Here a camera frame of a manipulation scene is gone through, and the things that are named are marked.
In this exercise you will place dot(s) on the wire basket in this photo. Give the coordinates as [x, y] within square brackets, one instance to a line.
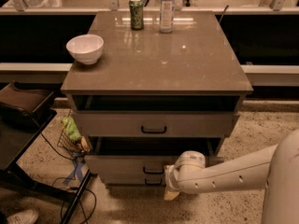
[78, 148]

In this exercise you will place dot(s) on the grey drawer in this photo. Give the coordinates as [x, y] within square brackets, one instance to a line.
[144, 156]
[150, 124]
[134, 180]

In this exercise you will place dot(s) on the grey drawer cabinet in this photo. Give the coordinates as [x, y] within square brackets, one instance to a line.
[191, 69]

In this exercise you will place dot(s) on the white ceramic bowl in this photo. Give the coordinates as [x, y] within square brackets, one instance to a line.
[86, 49]

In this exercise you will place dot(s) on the green plush toy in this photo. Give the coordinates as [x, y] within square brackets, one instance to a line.
[70, 128]

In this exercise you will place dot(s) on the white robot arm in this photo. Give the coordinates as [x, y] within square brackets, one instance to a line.
[274, 169]

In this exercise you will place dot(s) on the green soda can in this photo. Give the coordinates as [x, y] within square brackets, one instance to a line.
[136, 11]

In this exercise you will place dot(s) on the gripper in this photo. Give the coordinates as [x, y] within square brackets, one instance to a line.
[170, 178]

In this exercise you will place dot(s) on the white shoe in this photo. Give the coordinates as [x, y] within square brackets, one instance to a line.
[28, 216]

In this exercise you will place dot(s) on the blue tape cross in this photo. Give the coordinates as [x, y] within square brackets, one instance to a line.
[78, 173]

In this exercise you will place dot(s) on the black cart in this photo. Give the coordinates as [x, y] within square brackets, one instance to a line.
[24, 115]

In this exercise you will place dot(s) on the clear plastic water bottle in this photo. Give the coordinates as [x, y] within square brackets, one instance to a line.
[167, 8]

